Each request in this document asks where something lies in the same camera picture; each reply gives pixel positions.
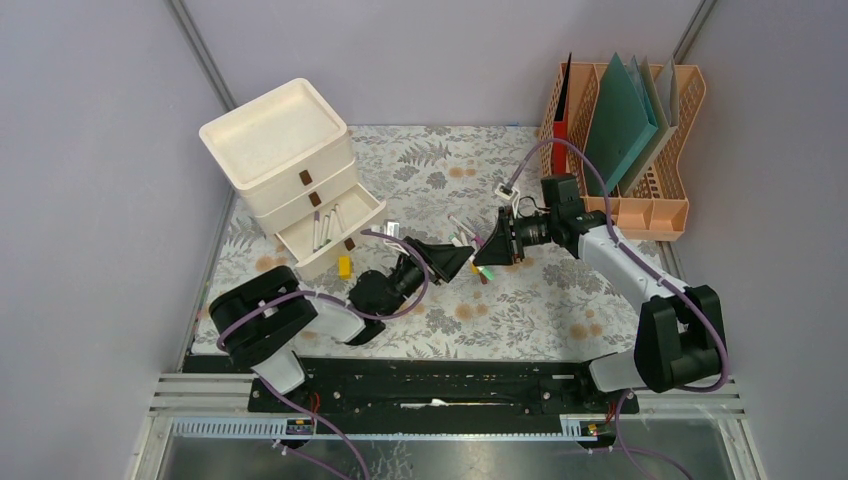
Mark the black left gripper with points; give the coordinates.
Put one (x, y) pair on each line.
(443, 259)

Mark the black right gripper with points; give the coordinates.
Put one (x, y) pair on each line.
(501, 246)

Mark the light green capped marker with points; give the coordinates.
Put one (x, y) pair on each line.
(486, 272)

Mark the red file folder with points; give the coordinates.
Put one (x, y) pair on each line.
(559, 152)

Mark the purple capped white marker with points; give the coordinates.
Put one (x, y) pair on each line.
(317, 231)

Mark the teal file folder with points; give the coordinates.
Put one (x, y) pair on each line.
(618, 122)

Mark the cream drawer unit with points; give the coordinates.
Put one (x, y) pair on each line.
(287, 153)

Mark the beige file folder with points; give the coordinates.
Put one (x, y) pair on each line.
(659, 96)

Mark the teal capped white marker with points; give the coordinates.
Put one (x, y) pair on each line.
(337, 214)

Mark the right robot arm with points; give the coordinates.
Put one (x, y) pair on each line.
(680, 337)

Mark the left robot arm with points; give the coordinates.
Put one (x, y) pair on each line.
(257, 320)

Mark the floral desk mat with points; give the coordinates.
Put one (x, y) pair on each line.
(548, 307)

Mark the yellow block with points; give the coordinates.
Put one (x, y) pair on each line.
(345, 267)

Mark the peach plastic file organizer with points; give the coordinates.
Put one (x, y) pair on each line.
(659, 207)

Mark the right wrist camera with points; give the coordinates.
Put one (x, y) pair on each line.
(508, 194)

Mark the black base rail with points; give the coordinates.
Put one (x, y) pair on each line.
(345, 387)

